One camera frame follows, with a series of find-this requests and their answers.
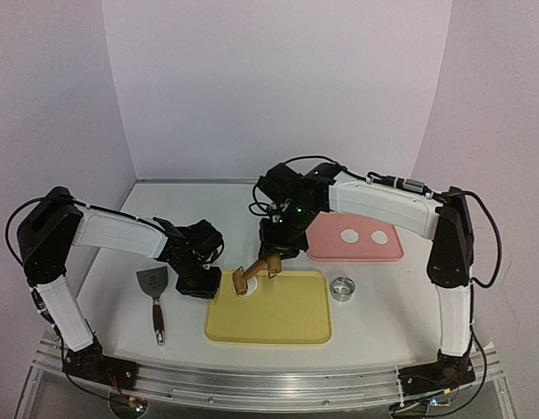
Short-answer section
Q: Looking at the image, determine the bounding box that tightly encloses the wooden double-ended rolling pin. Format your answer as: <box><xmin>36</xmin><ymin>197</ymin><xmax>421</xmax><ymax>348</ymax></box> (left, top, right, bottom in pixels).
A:
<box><xmin>232</xmin><ymin>254</ymin><xmax>283</xmax><ymax>297</ymax></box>

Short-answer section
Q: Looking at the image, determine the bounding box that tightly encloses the white dough lump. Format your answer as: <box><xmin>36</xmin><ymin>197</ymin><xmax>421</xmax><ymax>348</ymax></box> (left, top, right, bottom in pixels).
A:
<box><xmin>233</xmin><ymin>277</ymin><xmax>258</xmax><ymax>298</ymax></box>

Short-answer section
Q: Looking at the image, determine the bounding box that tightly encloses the yellow plastic tray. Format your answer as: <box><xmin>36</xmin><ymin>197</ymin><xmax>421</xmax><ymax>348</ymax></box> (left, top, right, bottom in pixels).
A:
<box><xmin>204</xmin><ymin>270</ymin><xmax>332</xmax><ymax>347</ymax></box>

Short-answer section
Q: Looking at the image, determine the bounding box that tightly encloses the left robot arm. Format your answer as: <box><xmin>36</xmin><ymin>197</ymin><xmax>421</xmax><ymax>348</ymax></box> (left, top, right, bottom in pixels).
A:
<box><xmin>5</xmin><ymin>187</ymin><xmax>224</xmax><ymax>390</ymax></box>

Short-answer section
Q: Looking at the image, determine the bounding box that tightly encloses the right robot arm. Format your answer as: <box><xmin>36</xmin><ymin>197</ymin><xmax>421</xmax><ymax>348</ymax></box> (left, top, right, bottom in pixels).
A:
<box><xmin>254</xmin><ymin>161</ymin><xmax>475</xmax><ymax>394</ymax></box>

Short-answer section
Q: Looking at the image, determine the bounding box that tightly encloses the round dumpling wrapper left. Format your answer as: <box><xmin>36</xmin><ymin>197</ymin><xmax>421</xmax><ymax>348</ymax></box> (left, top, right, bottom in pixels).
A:
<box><xmin>340</xmin><ymin>229</ymin><xmax>359</xmax><ymax>244</ymax></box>

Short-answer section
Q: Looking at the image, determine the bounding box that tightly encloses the round dumpling wrapper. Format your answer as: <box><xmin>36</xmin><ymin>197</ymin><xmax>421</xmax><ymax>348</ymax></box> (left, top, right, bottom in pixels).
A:
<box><xmin>340</xmin><ymin>229</ymin><xmax>359</xmax><ymax>244</ymax></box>
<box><xmin>371</xmin><ymin>230</ymin><xmax>388</xmax><ymax>244</ymax></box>

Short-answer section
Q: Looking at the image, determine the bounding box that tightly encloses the round dumpling wrapper right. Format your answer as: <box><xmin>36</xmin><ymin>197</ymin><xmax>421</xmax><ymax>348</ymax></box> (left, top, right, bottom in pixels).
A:
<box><xmin>371</xmin><ymin>230</ymin><xmax>388</xmax><ymax>244</ymax></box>

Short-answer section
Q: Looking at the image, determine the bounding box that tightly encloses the pink plastic tray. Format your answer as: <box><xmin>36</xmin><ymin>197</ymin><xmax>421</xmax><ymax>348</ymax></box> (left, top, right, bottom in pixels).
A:
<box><xmin>306</xmin><ymin>212</ymin><xmax>405</xmax><ymax>263</ymax></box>

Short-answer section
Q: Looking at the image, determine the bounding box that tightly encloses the metal scraper with wooden handle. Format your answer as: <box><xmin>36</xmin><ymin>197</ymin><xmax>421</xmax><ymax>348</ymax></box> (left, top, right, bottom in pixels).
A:
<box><xmin>136</xmin><ymin>266</ymin><xmax>168</xmax><ymax>347</ymax></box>

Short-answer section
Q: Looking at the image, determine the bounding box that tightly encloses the round metal cutter ring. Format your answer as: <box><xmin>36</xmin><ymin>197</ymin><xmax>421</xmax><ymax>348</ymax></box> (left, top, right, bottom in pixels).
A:
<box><xmin>330</xmin><ymin>275</ymin><xmax>356</xmax><ymax>303</ymax></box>

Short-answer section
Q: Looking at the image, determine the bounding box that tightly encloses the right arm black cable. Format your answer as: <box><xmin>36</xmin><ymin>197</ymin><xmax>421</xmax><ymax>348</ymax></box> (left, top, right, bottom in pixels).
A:
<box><xmin>249</xmin><ymin>155</ymin><xmax>501</xmax><ymax>290</ymax></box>

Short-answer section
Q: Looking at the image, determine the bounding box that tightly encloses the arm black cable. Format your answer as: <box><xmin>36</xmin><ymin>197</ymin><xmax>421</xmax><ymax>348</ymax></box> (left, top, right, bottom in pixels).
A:
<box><xmin>249</xmin><ymin>155</ymin><xmax>501</xmax><ymax>290</ymax></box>
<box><xmin>3</xmin><ymin>196</ymin><xmax>83</xmax><ymax>267</ymax></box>

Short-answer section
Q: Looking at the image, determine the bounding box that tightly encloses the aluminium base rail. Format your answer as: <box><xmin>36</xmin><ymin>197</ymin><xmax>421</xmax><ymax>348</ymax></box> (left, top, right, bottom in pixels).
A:
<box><xmin>14</xmin><ymin>333</ymin><xmax>517</xmax><ymax>418</ymax></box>

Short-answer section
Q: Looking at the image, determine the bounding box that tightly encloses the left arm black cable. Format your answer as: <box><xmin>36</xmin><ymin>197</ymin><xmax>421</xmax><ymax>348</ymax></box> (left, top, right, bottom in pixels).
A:
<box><xmin>3</xmin><ymin>196</ymin><xmax>83</xmax><ymax>267</ymax></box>

